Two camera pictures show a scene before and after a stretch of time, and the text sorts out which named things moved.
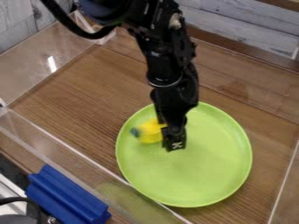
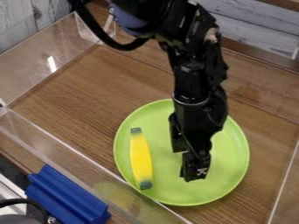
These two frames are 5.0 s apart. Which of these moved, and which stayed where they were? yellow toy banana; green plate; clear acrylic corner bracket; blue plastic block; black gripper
Moved: clear acrylic corner bracket; black gripper; yellow toy banana
Stayed: blue plastic block; green plate
